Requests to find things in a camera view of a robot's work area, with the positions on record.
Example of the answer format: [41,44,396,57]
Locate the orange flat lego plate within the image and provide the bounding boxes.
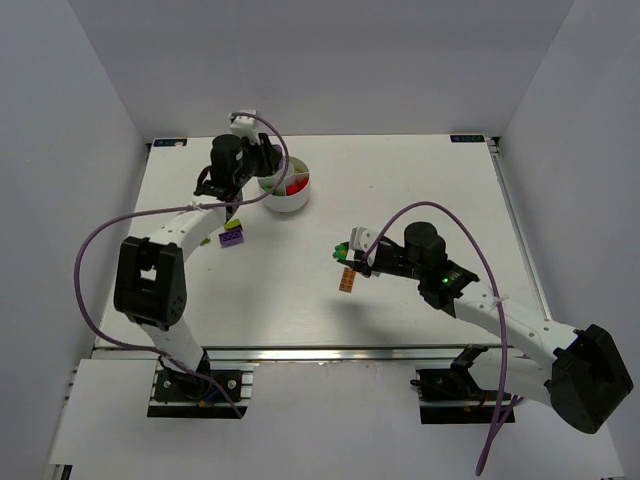
[339,267,356,293]

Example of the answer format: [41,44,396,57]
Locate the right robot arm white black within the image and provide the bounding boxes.
[333,222,634,434]

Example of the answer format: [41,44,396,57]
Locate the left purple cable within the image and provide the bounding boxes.
[73,112,290,419]

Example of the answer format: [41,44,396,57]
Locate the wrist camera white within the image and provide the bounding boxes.
[349,226,381,258]
[229,110,260,145]

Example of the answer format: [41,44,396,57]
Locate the aluminium table frame rail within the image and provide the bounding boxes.
[486,137,551,316]

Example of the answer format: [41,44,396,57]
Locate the olive green lego brick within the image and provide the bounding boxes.
[224,219,242,231]

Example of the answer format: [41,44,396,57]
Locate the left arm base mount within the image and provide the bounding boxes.
[147,366,253,420]

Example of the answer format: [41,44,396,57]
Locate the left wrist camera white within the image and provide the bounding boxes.
[229,110,260,145]

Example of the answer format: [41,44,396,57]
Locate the red lego brick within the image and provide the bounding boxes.
[285,183,306,196]

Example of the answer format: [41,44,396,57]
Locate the purple cable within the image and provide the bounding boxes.
[364,201,524,476]
[73,112,290,419]

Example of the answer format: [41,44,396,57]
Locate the purple green lego piece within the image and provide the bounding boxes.
[332,242,351,260]

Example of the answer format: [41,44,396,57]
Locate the purple lego brick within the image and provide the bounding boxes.
[218,229,244,248]

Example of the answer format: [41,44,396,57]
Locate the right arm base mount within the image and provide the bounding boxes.
[410,345,497,425]

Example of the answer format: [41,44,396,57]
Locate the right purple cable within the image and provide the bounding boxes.
[364,201,524,476]

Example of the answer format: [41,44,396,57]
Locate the white round divided container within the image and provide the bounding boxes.
[263,157,311,213]

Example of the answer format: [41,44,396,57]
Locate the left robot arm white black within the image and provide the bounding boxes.
[114,133,282,373]

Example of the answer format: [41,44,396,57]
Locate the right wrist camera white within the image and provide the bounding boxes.
[349,226,381,258]

